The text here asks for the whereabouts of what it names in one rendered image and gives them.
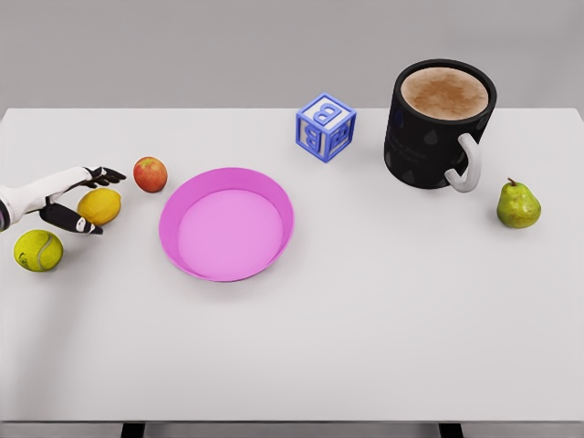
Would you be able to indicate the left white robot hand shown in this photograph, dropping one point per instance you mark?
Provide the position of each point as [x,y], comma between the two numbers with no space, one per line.
[57,184]

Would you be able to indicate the blue letter block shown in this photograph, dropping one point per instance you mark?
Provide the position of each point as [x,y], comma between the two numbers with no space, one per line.
[325,126]

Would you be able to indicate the pink round plate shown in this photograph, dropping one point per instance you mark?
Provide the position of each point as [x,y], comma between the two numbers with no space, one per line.
[226,224]

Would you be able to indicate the yellow lemon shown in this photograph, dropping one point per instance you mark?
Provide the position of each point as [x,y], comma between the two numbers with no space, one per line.
[101,205]

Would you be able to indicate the red apple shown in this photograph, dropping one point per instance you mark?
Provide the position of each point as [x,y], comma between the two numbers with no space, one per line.
[149,174]

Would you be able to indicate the yellow-green tennis ball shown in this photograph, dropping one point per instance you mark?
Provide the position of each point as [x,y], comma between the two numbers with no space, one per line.
[37,250]

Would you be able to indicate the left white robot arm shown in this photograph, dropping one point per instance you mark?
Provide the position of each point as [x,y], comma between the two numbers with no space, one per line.
[13,201]

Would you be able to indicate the green pear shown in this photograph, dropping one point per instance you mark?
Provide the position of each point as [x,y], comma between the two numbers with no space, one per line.
[518,205]

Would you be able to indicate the black coffee mug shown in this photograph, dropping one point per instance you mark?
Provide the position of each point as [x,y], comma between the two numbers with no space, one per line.
[438,128]

